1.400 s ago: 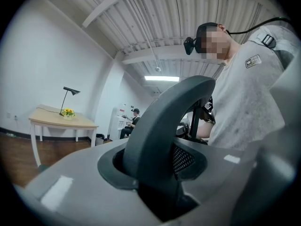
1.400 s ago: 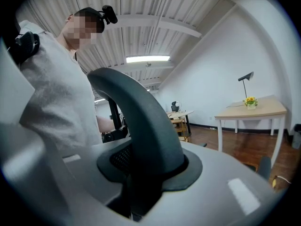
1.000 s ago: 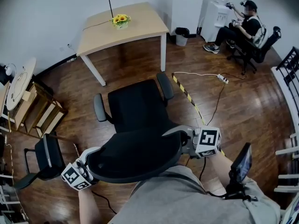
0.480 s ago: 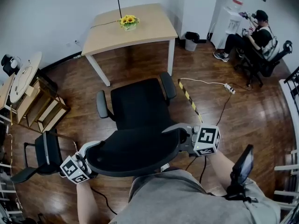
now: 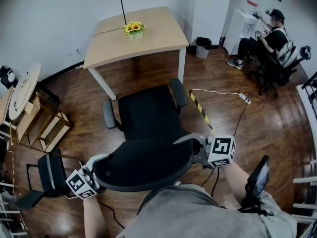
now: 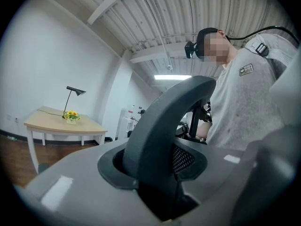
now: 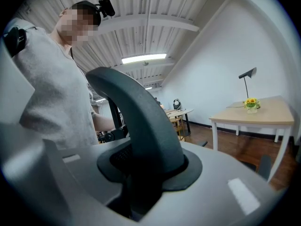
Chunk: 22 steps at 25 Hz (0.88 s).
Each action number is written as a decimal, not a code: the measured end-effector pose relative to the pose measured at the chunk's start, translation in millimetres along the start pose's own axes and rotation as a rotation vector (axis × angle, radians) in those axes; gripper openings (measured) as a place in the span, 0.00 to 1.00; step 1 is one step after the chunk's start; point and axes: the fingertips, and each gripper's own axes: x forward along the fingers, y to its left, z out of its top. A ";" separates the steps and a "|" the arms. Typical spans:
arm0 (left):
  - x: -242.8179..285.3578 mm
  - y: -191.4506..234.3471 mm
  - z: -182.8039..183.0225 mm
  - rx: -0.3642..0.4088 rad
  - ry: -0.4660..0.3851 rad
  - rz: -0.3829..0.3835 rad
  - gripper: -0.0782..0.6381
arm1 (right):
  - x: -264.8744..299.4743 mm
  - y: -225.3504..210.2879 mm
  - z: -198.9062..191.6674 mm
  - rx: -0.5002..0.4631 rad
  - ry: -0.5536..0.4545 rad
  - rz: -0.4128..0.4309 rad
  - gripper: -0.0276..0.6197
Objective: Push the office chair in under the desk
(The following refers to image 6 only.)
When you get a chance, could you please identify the person's torso in grey shirt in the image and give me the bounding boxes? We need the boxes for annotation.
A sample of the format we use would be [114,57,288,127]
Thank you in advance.
[206,33,301,151]

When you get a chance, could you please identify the black head-worn camera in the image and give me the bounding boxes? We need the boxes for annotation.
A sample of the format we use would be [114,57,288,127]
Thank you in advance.
[184,40,198,59]

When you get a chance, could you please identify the black lamp cable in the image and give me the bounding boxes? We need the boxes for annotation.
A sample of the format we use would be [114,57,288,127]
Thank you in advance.
[37,109,63,117]

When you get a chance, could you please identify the person's right forearm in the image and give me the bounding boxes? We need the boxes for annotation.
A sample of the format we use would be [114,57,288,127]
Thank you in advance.
[197,121,213,141]

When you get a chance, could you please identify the black desk lamp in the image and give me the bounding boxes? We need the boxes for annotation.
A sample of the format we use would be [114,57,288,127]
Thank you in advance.
[61,86,87,120]

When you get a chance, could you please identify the white ceiling pipe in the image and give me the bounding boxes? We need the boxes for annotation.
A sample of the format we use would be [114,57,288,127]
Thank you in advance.
[135,0,174,67]

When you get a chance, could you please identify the grey shoulder strap with buckle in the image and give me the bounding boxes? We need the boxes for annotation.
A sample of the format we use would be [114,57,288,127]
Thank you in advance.
[250,36,297,67]

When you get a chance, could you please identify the grey mesh office chair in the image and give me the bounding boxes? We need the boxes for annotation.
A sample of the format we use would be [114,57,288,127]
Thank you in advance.
[14,75,259,226]

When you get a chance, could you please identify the black head strap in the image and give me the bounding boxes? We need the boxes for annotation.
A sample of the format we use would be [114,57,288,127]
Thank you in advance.
[196,27,220,61]

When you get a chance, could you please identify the black camera cable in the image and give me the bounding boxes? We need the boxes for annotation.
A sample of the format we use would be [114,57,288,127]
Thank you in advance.
[226,25,301,46]

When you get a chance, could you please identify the wooden desk with white legs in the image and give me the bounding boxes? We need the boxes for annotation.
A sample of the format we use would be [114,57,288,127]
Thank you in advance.
[23,105,108,175]

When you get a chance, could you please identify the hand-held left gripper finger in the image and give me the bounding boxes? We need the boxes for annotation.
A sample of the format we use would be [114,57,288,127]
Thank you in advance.
[231,123,301,226]

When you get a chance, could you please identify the yellow flowers in white pot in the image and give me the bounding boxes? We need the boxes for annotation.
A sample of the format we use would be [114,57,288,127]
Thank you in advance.
[63,110,81,125]

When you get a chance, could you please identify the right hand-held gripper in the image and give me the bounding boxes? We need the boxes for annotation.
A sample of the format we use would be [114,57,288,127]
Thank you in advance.
[200,99,214,124]

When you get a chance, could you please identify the rectangular ceiling light panel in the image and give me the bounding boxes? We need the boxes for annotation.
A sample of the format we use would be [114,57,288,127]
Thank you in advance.
[154,74,192,81]

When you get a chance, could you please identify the person's head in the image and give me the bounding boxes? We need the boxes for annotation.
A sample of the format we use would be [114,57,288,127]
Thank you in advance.
[197,27,238,71]

